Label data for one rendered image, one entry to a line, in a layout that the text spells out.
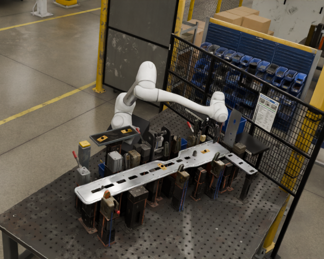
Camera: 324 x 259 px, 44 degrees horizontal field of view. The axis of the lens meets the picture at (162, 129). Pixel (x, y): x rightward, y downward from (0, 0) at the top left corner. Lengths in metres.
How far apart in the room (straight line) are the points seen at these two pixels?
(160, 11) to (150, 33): 0.34
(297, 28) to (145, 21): 4.95
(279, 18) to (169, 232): 7.45
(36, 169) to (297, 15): 6.91
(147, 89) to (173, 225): 1.03
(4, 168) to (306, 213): 3.34
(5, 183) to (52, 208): 1.44
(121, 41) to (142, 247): 3.58
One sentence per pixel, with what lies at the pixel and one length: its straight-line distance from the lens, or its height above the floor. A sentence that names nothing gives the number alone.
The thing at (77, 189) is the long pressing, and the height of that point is 1.00.
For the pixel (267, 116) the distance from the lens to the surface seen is 3.58.
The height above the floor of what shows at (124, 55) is 0.73.
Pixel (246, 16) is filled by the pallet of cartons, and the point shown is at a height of 1.05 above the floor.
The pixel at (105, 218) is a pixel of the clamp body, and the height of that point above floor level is 0.94.
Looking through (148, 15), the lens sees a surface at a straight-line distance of 5.47.
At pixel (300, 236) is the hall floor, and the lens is 4.48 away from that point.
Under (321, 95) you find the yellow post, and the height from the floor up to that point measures 1.65.
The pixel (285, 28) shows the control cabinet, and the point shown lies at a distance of 9.80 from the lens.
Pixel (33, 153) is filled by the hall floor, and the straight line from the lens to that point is 4.90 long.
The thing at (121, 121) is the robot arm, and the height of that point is 1.07.
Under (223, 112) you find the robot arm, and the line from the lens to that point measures 2.95.
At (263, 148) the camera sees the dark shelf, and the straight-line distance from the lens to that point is 3.59.
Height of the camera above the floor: 2.81
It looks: 31 degrees down
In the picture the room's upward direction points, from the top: 9 degrees clockwise
